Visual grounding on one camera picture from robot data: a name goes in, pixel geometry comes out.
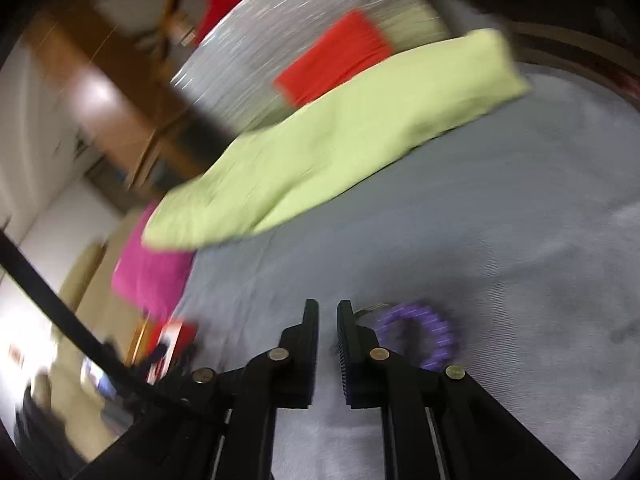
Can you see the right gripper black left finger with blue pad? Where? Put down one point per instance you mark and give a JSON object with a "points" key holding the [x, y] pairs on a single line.
{"points": [[209, 425]]}

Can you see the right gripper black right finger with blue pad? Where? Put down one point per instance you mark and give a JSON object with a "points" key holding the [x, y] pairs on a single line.
{"points": [[436, 425]]}

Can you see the thin silver bangle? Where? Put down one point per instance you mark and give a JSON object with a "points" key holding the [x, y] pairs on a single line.
{"points": [[373, 311]]}

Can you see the red jewelry box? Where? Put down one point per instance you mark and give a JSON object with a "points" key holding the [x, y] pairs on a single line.
{"points": [[173, 338]]}

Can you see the magenta pink pillow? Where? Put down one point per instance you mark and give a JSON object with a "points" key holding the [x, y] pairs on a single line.
{"points": [[150, 280]]}

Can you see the light green folded blanket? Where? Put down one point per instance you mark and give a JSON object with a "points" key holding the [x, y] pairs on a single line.
{"points": [[270, 176]]}

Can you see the silver foil insulation sheet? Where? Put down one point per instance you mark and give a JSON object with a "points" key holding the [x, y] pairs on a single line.
{"points": [[228, 78]]}

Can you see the red small pillow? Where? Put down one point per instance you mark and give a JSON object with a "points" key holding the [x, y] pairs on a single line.
{"points": [[350, 46]]}

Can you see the wooden cabinet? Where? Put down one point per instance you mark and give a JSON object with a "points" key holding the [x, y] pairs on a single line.
{"points": [[138, 122]]}

